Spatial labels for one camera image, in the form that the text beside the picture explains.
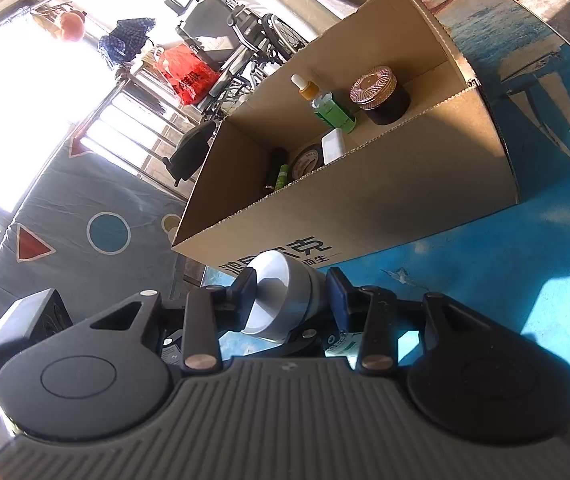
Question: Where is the white power adapter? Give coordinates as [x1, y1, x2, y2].
[321, 128, 348, 166]

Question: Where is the orange round object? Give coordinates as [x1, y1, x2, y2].
[57, 10, 88, 43]

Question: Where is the grey mat with coloured shapes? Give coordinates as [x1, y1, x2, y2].
[0, 130, 206, 341]

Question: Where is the blue checked hanging cloth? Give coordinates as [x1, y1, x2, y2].
[97, 18, 157, 68]

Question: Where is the black cylindrical tube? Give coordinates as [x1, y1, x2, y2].
[263, 146, 288, 192]

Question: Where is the red plastic bag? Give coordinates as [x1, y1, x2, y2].
[157, 44, 222, 107]

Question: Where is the metal railing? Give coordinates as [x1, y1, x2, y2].
[70, 65, 226, 181]

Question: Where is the green dropper bottle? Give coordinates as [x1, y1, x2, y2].
[291, 74, 357, 135]

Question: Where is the black electrical tape roll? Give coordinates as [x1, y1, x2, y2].
[287, 142, 325, 182]

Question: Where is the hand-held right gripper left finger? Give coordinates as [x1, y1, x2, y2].
[87, 266, 261, 375]

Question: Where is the brown cardboard box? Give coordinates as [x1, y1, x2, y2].
[171, 0, 521, 286]

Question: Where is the black padded seat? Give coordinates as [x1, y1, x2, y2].
[161, 120, 216, 187]

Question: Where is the white vitamin bottle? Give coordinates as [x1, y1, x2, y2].
[239, 250, 368, 361]

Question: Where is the black jar with gold lid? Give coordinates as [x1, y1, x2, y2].
[349, 65, 412, 127]

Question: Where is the wheelchair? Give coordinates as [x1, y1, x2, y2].
[165, 0, 311, 116]

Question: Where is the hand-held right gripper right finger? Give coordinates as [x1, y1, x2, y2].
[325, 266, 471, 375]

